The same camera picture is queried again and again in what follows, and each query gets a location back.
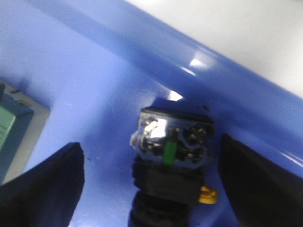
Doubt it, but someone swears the red emergency stop button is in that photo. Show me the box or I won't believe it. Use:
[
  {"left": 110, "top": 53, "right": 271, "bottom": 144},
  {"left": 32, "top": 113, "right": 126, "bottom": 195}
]
[{"left": 128, "top": 106, "right": 217, "bottom": 227}]

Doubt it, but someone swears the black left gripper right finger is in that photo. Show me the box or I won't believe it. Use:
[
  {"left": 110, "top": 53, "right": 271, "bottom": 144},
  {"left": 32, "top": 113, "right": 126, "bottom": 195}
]
[{"left": 219, "top": 134, "right": 303, "bottom": 227}]

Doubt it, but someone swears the green electrical module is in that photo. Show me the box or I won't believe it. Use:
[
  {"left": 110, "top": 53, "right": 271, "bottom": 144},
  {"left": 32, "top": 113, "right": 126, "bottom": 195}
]
[{"left": 0, "top": 81, "right": 50, "bottom": 185}]

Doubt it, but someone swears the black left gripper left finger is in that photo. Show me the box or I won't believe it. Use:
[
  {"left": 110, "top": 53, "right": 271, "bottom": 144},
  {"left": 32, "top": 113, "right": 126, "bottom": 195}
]
[{"left": 0, "top": 142, "right": 85, "bottom": 227}]

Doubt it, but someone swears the blue plastic tray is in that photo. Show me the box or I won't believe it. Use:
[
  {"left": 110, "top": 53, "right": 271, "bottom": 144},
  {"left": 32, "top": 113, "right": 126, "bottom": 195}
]
[{"left": 0, "top": 0, "right": 303, "bottom": 227}]

